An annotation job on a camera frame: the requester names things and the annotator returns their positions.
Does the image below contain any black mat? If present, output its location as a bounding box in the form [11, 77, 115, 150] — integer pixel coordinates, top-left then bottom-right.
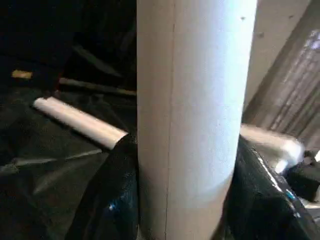
[0, 82, 141, 240]

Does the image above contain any black speaker with gold label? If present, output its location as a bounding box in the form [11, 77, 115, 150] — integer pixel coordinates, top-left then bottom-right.
[0, 0, 76, 89]

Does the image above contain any grey striped curtain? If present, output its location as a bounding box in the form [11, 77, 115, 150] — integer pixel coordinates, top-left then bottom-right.
[246, 24, 320, 141]

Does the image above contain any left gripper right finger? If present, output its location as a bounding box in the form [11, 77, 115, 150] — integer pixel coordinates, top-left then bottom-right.
[217, 138, 320, 240]

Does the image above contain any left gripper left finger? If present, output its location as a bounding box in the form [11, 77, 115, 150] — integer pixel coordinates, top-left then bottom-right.
[64, 133, 141, 240]

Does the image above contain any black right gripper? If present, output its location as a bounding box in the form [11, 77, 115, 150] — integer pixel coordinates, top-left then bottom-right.
[286, 149, 320, 201]

